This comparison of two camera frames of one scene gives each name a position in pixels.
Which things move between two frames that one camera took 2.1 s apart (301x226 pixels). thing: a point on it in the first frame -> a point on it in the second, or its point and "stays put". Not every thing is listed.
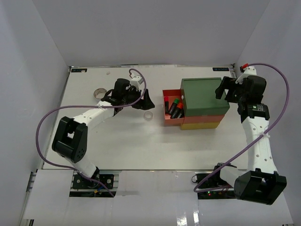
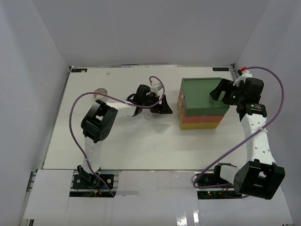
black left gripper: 146,104 -> 163,108
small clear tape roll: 148,115 stays put
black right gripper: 227,84 stays put
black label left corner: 79,70 stays put
